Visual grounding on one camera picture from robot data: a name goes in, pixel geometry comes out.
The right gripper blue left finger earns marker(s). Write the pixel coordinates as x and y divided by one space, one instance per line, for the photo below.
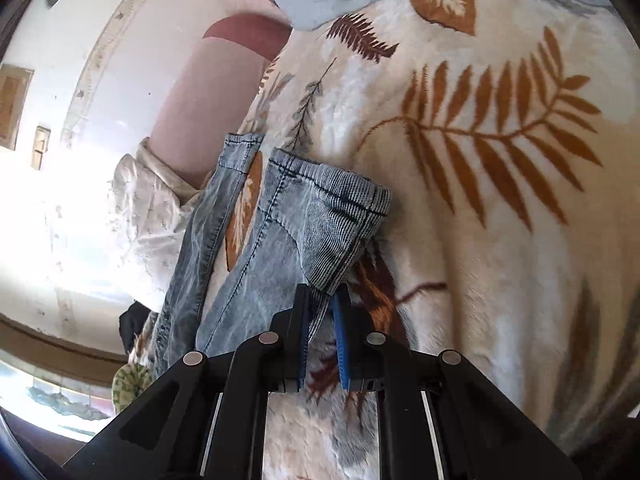
296 341

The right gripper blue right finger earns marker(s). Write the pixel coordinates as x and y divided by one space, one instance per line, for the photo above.
352 325

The grey washed denim pants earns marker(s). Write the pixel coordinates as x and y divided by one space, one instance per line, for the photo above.
311 224

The green white patterned quilt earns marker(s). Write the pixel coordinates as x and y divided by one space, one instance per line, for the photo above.
129 382

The black garment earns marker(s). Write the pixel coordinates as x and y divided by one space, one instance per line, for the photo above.
131 323

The white patterned pillow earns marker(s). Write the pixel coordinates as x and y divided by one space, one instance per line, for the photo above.
152 208

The cream leaf pattern blanket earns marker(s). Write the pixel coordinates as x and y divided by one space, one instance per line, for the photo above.
507 132

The beige wall light switch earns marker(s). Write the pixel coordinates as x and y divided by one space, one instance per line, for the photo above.
41 142

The beige wall panel plate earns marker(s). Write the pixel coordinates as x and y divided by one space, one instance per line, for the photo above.
14 84

